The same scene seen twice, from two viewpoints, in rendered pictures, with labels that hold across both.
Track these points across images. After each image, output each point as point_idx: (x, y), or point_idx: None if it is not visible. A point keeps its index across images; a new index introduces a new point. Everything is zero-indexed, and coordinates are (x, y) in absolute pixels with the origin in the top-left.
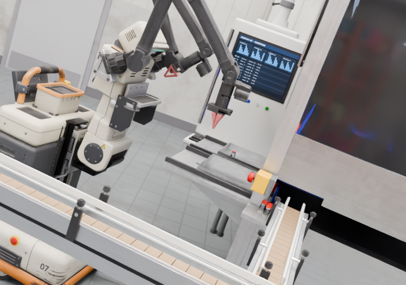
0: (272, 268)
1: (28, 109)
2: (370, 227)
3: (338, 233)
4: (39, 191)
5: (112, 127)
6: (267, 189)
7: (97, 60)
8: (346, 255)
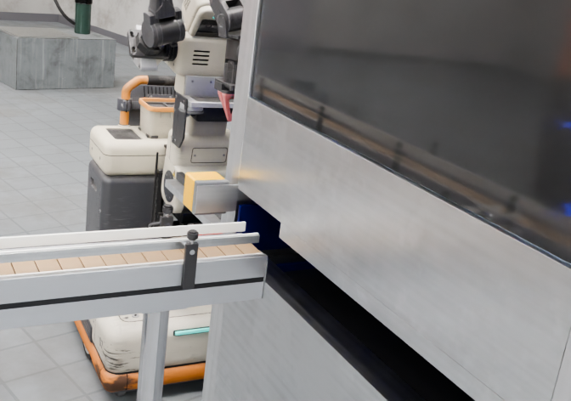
0: None
1: (123, 131)
2: None
3: (371, 317)
4: None
5: (173, 143)
6: (193, 201)
7: None
8: (309, 347)
